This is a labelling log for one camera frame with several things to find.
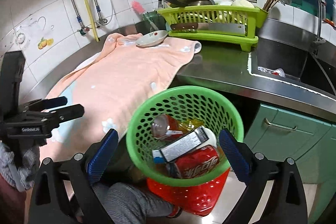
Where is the green cabinet drawer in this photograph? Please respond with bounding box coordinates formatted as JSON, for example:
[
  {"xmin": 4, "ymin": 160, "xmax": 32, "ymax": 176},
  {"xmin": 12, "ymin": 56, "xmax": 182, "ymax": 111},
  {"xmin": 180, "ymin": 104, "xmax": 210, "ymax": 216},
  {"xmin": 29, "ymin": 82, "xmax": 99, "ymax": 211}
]
[{"xmin": 244, "ymin": 104, "xmax": 335, "ymax": 184}]

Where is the yellow plastic wrapper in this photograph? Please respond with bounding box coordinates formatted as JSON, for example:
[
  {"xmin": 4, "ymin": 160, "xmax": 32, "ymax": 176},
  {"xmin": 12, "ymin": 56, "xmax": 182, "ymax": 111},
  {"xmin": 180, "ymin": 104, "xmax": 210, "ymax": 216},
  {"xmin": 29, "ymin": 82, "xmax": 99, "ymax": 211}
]
[{"xmin": 178, "ymin": 119, "xmax": 204, "ymax": 132}]

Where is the red cola can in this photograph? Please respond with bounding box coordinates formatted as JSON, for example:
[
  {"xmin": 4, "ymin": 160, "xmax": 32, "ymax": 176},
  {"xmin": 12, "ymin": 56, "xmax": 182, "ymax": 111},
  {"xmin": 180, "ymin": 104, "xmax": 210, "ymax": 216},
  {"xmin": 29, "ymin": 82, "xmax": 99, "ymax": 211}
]
[{"xmin": 166, "ymin": 145, "xmax": 219, "ymax": 179}]

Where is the cleaver with wooden handle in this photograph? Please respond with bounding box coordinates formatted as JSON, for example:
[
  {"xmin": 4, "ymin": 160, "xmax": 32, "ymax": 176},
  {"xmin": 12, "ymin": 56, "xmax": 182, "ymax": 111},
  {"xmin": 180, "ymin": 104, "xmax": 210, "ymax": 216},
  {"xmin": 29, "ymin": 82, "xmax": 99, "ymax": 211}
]
[{"xmin": 170, "ymin": 23, "xmax": 247, "ymax": 36}]

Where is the pink bottle brush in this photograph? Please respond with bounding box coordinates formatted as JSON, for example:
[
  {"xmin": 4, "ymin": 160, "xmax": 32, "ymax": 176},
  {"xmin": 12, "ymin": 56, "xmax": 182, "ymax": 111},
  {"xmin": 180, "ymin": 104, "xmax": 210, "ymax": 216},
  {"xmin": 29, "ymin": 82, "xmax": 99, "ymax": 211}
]
[{"xmin": 131, "ymin": 1, "xmax": 159, "ymax": 31}]

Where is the black cigarette box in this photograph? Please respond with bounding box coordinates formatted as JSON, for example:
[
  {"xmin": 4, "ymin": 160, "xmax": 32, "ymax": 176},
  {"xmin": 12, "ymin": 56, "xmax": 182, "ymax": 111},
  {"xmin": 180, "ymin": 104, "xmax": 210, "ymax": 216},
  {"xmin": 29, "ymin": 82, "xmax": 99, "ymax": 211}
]
[{"xmin": 159, "ymin": 126, "xmax": 210, "ymax": 162}]

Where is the braided steel water hose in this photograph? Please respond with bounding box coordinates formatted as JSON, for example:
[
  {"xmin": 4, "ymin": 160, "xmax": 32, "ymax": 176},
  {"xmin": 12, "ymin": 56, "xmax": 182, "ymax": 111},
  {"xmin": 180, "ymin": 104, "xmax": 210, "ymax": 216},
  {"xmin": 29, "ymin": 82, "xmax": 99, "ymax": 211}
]
[{"xmin": 57, "ymin": 0, "xmax": 91, "ymax": 37}]

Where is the peach pink towel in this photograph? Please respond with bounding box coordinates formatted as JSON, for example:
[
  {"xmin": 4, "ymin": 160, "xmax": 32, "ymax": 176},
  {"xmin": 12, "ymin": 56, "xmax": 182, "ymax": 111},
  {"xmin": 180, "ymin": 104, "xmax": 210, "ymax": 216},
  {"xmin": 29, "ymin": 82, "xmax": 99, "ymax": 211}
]
[{"xmin": 40, "ymin": 33, "xmax": 202, "ymax": 161}]

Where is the steel sink faucet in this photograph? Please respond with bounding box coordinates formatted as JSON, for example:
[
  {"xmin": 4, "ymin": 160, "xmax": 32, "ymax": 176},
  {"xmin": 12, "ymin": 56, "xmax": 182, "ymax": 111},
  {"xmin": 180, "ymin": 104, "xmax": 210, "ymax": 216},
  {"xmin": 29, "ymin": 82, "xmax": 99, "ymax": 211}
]
[{"xmin": 311, "ymin": 0, "xmax": 326, "ymax": 50}]

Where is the white paper cup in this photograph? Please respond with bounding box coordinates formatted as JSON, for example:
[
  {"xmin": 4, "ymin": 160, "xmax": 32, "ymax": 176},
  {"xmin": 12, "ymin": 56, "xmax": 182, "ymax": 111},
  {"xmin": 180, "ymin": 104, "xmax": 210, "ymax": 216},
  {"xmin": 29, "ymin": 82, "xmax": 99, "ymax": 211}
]
[{"xmin": 202, "ymin": 127, "xmax": 217, "ymax": 147}]

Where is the red plastic stool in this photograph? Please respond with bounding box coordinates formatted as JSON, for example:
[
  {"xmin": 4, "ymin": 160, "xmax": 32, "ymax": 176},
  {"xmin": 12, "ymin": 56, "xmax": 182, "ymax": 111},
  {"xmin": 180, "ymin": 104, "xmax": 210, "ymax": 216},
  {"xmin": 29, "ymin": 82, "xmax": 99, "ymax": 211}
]
[{"xmin": 146, "ymin": 169, "xmax": 230, "ymax": 217}]

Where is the green mesh trash basket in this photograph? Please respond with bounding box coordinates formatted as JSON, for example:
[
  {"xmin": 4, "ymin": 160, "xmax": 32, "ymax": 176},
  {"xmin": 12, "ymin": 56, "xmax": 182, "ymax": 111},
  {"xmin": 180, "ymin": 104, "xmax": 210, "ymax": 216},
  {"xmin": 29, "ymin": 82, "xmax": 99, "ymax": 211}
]
[{"xmin": 126, "ymin": 86, "xmax": 244, "ymax": 187}]

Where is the dark green utensil holder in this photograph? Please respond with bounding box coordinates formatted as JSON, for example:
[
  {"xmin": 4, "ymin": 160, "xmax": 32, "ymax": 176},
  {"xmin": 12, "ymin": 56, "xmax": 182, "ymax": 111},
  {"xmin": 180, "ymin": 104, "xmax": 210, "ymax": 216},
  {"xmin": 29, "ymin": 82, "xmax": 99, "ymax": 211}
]
[{"xmin": 142, "ymin": 10, "xmax": 166, "ymax": 32}]

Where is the white blue milk carton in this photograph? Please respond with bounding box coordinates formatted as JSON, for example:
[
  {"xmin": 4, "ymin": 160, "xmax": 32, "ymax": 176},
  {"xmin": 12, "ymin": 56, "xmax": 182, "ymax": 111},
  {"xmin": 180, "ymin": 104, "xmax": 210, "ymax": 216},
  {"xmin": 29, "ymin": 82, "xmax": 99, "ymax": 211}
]
[{"xmin": 152, "ymin": 149, "xmax": 166, "ymax": 164}]

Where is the white ceramic plate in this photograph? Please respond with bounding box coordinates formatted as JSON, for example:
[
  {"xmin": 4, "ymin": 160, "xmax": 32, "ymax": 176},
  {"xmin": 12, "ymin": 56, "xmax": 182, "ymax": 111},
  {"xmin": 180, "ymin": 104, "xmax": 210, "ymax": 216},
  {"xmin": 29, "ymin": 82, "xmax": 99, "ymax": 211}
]
[{"xmin": 135, "ymin": 30, "xmax": 168, "ymax": 48}]

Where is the lime green dish rack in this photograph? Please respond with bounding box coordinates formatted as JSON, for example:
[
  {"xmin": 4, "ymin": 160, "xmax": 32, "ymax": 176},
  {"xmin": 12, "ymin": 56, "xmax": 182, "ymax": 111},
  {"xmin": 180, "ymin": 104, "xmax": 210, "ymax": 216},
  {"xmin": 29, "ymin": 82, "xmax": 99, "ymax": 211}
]
[{"xmin": 158, "ymin": 5, "xmax": 268, "ymax": 52}]

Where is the yellow gas hose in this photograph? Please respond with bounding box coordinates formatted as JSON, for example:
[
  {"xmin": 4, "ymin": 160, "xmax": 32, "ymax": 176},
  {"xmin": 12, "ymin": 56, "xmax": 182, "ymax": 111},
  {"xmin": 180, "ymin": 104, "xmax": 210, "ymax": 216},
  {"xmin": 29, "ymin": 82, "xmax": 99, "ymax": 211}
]
[{"xmin": 83, "ymin": 0, "xmax": 100, "ymax": 43}]

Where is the amber tea bottle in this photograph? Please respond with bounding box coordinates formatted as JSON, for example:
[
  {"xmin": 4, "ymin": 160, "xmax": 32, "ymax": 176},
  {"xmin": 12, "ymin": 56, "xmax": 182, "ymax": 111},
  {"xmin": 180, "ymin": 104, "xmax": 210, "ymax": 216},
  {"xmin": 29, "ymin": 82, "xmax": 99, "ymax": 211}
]
[{"xmin": 151, "ymin": 114, "xmax": 185, "ymax": 141}]

